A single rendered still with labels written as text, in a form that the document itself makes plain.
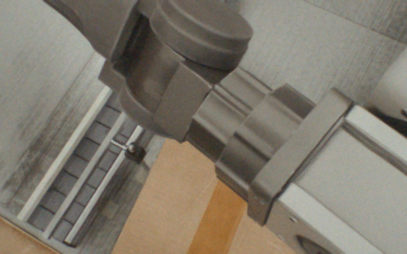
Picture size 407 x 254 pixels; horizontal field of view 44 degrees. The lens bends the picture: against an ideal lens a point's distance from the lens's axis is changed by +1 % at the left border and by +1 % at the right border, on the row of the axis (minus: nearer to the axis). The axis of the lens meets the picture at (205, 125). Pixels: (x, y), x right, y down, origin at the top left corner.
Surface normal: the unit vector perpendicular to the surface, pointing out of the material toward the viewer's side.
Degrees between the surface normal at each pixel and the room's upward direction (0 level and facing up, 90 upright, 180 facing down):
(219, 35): 57
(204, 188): 0
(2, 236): 0
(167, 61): 43
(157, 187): 0
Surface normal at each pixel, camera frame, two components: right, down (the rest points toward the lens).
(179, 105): -0.48, 0.24
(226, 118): -0.28, -0.07
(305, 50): -0.07, -0.33
